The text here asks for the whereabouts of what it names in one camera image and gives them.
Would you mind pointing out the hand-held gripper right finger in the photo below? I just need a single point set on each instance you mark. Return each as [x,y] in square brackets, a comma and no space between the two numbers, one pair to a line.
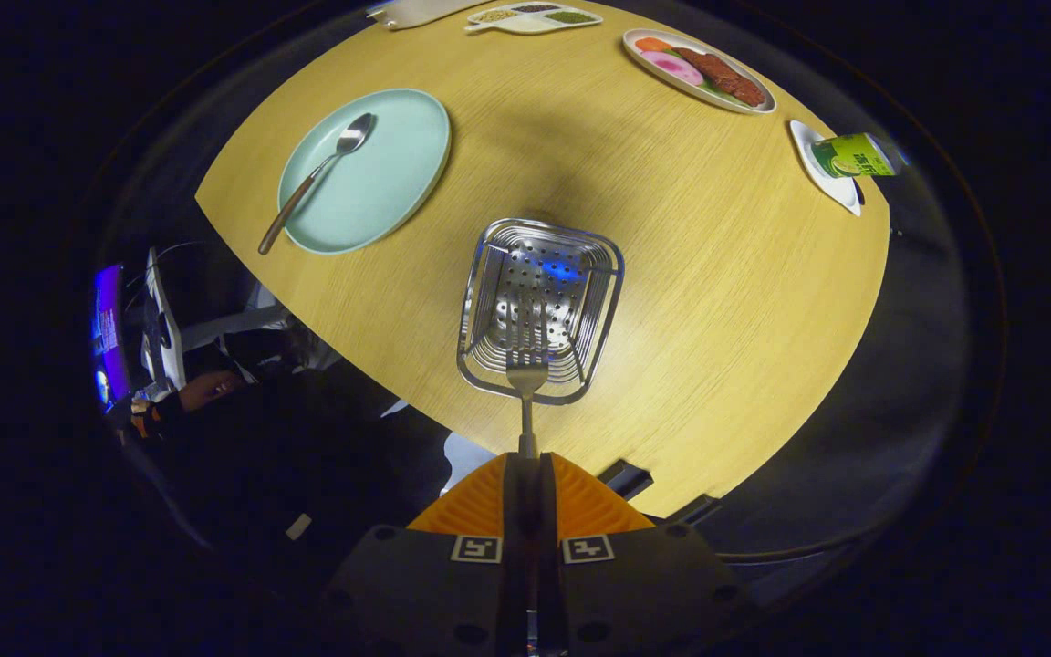
[549,511]

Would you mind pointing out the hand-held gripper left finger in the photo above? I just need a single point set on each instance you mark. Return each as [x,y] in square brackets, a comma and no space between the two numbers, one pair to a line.
[515,511]

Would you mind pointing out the metal fork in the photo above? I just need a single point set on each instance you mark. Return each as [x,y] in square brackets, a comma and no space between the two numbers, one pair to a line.
[526,379]

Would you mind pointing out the metal spoon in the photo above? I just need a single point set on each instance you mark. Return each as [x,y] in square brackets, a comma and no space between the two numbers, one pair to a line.
[354,135]

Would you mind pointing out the perforated metal basket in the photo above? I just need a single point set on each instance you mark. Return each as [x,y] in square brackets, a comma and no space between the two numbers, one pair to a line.
[539,274]

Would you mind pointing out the teal round plate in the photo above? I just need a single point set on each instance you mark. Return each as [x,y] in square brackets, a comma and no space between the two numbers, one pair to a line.
[379,182]

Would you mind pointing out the white saucer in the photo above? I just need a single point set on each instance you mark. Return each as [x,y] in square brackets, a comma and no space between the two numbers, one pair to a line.
[831,187]

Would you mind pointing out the purple lit screen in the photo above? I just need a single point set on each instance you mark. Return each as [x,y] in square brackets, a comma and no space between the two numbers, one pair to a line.
[110,338]

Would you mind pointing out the green lettuce leaf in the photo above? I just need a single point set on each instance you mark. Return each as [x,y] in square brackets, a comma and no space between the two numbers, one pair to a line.
[717,94]

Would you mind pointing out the white oval food plate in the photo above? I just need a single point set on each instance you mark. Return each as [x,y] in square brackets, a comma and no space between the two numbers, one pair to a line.
[649,64]

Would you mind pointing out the pink round food slice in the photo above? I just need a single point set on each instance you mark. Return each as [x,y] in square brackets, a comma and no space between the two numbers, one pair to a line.
[671,67]

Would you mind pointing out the green drink bottle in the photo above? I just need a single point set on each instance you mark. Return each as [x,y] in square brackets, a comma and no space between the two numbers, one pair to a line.
[849,155]

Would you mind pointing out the brown meat slices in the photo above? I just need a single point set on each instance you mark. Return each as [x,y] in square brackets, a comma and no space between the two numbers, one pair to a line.
[722,75]

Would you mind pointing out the orange carrot slice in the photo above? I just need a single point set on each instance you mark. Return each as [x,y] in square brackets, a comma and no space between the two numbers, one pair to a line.
[653,44]

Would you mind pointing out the white sectioned bean dish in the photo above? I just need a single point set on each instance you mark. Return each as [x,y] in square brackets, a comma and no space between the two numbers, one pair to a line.
[525,22]

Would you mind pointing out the white toaster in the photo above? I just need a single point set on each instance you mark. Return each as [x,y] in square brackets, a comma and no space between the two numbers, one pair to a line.
[425,11]

